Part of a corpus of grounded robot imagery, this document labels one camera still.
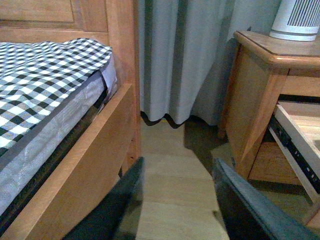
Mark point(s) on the wooden nightstand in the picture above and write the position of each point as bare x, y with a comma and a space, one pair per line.
267, 70

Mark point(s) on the wooden bed frame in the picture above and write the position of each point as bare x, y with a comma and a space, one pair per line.
112, 143

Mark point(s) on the wooden drawer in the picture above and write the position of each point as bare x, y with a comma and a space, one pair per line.
271, 165
296, 128

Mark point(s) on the grey curtain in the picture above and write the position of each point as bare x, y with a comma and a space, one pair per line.
186, 51

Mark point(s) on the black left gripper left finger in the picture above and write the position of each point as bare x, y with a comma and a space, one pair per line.
117, 216

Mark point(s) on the white cylindrical air purifier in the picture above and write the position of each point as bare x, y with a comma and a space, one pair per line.
297, 20

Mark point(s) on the black white checkered sheet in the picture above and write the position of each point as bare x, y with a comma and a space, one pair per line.
35, 78

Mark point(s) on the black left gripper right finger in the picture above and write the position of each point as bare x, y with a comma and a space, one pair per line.
249, 215

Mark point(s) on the grey mattress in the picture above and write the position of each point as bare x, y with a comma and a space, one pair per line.
21, 162

